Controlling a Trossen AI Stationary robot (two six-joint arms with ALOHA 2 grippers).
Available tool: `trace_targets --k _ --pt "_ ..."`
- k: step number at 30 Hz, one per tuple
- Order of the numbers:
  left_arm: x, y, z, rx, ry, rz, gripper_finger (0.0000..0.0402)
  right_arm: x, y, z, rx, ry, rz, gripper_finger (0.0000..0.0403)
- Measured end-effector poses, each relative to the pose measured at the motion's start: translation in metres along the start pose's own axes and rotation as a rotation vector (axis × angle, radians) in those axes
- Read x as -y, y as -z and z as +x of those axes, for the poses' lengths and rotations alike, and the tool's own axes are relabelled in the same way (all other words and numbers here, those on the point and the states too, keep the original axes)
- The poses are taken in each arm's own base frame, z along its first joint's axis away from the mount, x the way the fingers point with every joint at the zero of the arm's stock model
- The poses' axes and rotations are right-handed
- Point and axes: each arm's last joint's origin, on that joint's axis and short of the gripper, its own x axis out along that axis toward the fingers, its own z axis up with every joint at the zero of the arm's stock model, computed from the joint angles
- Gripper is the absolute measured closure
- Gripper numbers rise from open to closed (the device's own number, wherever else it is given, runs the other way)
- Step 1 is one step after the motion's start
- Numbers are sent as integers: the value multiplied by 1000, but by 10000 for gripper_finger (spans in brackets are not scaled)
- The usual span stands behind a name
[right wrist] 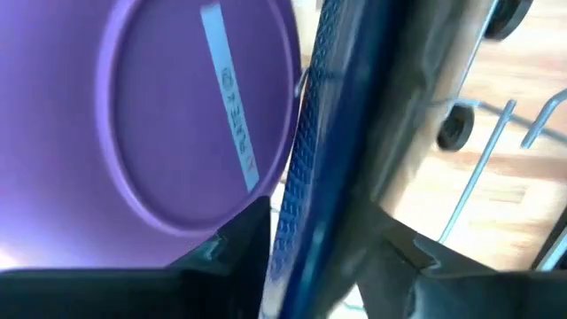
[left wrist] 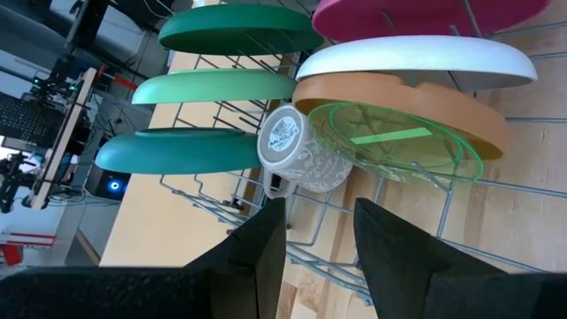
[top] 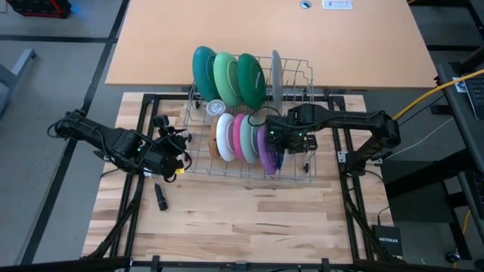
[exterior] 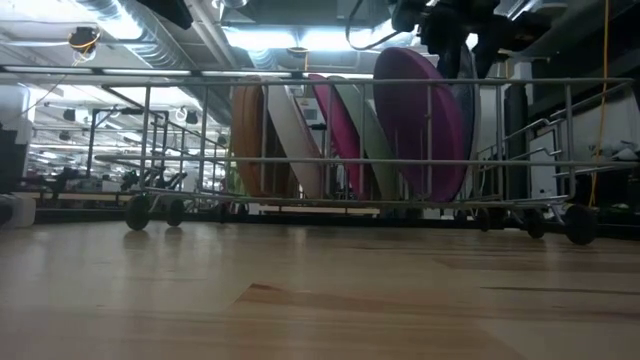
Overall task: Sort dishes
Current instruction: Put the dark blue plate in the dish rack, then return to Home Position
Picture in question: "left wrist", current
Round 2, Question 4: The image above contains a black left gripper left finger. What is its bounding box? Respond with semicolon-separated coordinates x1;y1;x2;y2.
0;198;288;319

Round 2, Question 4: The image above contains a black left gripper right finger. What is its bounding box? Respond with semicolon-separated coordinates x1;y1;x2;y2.
353;198;567;319

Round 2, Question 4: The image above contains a translucent green plate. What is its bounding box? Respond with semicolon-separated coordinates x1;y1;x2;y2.
307;101;485;187

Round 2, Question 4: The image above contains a teal plate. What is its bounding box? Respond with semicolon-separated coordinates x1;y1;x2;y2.
95;127;263;175

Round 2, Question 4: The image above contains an orange plate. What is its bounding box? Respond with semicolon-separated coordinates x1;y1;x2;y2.
291;72;510;160

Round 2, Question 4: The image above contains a light green plate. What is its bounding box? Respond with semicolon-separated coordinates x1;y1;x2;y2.
131;68;298;106

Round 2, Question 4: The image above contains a white plate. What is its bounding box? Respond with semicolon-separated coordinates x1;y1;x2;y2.
295;35;539;91

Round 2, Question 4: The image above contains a dark green plate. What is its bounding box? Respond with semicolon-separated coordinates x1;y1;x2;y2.
158;3;324;57

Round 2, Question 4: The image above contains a pink plate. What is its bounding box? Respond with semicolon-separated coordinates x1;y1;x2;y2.
312;0;551;43

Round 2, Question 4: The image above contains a tan wooden table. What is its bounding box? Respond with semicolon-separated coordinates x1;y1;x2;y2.
99;51;307;268

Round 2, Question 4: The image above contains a grey floral mug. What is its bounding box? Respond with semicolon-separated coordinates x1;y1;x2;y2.
256;105;355;199

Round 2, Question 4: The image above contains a black computer with blue light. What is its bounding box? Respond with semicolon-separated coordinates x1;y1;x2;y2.
85;164;133;202

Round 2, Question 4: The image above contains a light wooden background desk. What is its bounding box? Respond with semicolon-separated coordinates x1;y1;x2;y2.
29;66;98;211

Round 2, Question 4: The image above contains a black background robot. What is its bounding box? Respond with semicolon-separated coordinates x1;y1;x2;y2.
0;152;39;214

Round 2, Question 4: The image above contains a grey wire dish rack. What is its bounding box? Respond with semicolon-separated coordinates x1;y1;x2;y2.
159;0;567;307

